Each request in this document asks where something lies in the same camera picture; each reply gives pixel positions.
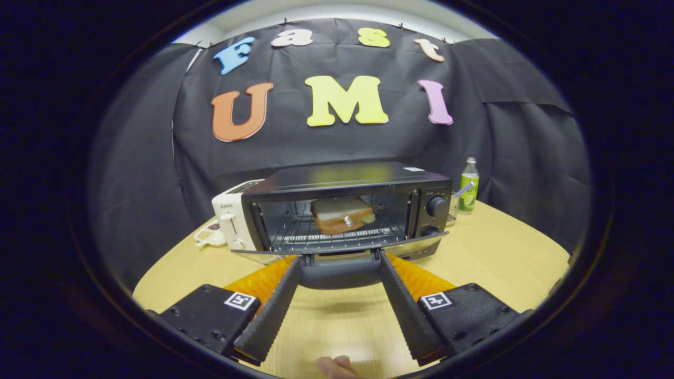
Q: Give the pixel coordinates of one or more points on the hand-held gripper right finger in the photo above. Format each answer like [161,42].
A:
[408,310]

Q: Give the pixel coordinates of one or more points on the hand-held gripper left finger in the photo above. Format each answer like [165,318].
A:
[276,310]

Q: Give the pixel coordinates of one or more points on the white bread sandwich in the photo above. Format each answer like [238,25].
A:
[337,210]

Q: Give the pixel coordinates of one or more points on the black toaster oven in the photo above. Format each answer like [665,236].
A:
[342,176]

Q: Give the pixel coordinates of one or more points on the black oven knob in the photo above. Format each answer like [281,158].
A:
[430,230]
[436,206]

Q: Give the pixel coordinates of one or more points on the white pop-up toaster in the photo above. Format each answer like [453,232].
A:
[229,210]

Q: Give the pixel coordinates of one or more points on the small white snack dish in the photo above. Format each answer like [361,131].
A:
[208,234]

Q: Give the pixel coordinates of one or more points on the small clear container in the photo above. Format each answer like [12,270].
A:
[453,210]

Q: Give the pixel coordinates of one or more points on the green drink bottle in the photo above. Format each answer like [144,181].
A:
[468,192]

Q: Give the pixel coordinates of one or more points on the blue white striped stick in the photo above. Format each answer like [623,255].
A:
[463,189]

